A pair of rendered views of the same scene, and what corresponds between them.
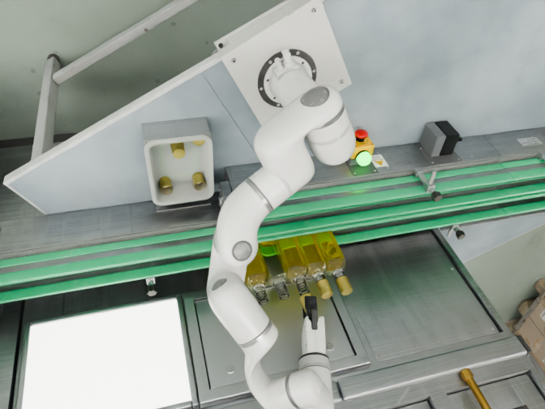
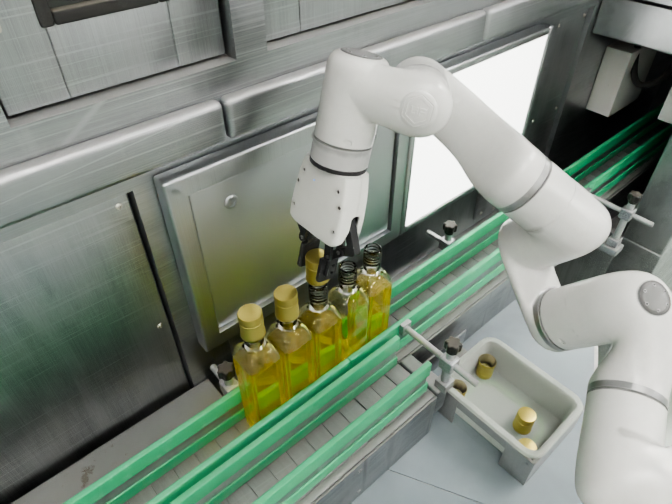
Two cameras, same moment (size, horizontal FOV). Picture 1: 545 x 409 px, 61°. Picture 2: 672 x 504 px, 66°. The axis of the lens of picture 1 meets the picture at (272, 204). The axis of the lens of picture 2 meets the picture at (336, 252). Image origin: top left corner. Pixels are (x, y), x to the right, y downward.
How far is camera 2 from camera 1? 93 cm
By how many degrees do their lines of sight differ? 43
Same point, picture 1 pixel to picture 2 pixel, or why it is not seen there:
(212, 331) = (379, 190)
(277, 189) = (652, 424)
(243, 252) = (654, 295)
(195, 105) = (549, 491)
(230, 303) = (603, 214)
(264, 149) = not seen: outside the picture
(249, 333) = (560, 175)
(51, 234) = not seen: hidden behind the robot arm
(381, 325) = (103, 272)
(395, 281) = (53, 379)
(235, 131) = (467, 490)
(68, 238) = not seen: hidden behind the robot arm
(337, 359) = (221, 181)
